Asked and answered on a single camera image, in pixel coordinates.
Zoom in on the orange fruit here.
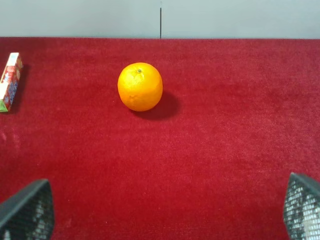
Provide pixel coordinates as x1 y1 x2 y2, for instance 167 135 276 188
117 62 163 112

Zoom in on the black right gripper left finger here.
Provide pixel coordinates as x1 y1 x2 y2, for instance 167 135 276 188
0 179 55 240

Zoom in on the red velvet table cloth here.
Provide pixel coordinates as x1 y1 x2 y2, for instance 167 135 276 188
0 37 320 240

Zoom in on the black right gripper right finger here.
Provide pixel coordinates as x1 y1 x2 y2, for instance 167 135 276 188
283 172 320 240

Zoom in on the red white candy box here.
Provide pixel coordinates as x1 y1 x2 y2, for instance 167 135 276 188
0 52 23 113

